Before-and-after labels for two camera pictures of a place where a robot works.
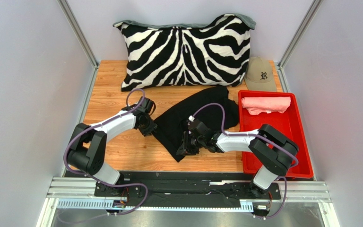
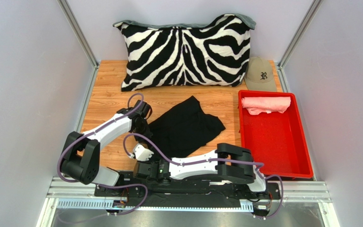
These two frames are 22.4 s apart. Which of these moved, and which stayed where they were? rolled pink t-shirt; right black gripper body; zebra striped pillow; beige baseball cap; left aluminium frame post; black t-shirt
Moved: black t-shirt; right black gripper body
Stayed: zebra striped pillow; rolled pink t-shirt; left aluminium frame post; beige baseball cap
